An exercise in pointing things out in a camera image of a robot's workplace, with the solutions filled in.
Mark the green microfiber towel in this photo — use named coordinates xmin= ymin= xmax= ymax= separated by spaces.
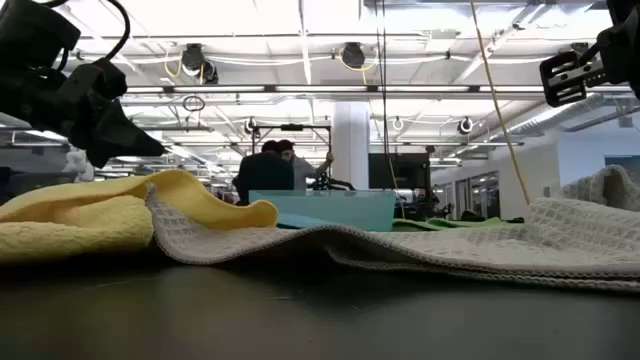
xmin=392 ymin=215 xmax=525 ymax=233

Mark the black ceiling cable reel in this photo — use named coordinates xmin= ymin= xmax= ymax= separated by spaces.
xmin=180 ymin=42 xmax=220 ymax=85
xmin=340 ymin=41 xmax=367 ymax=70

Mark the white round pillar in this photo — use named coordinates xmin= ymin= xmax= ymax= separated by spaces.
xmin=331 ymin=101 xmax=372 ymax=191

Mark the white waffle-weave towel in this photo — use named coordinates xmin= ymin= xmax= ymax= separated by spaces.
xmin=144 ymin=164 xmax=640 ymax=294

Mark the yellow microfiber towel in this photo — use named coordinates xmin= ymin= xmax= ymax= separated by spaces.
xmin=0 ymin=169 xmax=280 ymax=264

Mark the person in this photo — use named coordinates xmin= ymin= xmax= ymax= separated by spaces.
xmin=232 ymin=139 xmax=295 ymax=207
xmin=277 ymin=139 xmax=335 ymax=191

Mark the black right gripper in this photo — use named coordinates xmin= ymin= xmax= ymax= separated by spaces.
xmin=538 ymin=0 xmax=640 ymax=109

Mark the yellow extension cable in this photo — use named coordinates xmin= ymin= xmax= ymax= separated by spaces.
xmin=468 ymin=0 xmax=532 ymax=206

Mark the black monitor screen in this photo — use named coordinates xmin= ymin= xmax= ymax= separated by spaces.
xmin=368 ymin=152 xmax=433 ymax=192

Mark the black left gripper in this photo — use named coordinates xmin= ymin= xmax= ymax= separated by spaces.
xmin=0 ymin=55 xmax=167 ymax=169

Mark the teal plastic bin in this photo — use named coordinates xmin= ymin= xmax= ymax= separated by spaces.
xmin=248 ymin=188 xmax=397 ymax=233

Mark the thin black cable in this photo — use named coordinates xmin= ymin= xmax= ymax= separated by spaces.
xmin=373 ymin=0 xmax=392 ymax=157

